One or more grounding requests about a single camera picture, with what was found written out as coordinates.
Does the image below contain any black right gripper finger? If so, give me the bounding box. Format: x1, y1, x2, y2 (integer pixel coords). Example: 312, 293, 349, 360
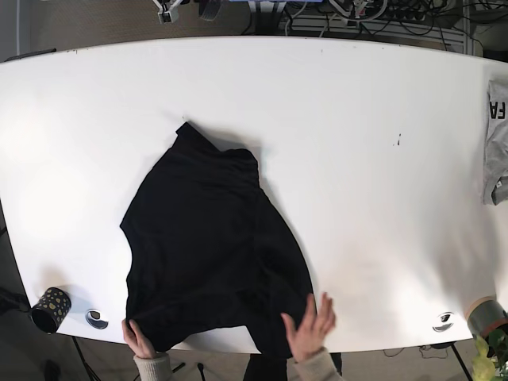
158, 10, 177, 23

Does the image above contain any black T-shirt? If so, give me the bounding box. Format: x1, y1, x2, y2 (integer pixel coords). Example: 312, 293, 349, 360
120, 124, 313, 359

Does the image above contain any right beige sweater forearm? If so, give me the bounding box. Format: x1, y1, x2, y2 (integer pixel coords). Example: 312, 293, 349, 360
294, 348, 342, 381

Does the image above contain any left beige sweater forearm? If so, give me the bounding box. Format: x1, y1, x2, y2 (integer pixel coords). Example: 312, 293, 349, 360
133, 352, 173, 381

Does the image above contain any person's left hand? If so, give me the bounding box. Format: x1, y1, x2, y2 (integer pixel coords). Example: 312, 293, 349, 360
121, 319, 157, 360

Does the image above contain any person's right hand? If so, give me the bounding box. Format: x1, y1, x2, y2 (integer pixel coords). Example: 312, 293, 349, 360
281, 292, 336, 363

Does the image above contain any left silver table grommet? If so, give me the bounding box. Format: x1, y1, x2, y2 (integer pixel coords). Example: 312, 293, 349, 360
85, 309, 109, 329

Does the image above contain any silver table grommet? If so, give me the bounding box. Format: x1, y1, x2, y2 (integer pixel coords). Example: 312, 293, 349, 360
85, 309, 109, 329
432, 312, 455, 333

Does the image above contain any black gold spotted cup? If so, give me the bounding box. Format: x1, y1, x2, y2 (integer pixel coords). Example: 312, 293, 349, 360
30, 287, 71, 334

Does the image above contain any right silver table grommet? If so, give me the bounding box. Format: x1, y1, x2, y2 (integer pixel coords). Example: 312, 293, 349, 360
432, 312, 455, 333

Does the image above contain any grey plant pot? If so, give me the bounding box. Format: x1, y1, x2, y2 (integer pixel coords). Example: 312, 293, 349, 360
464, 296, 507, 338

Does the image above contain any green potted plant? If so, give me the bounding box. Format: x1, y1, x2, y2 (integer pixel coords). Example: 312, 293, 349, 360
472, 329, 507, 381

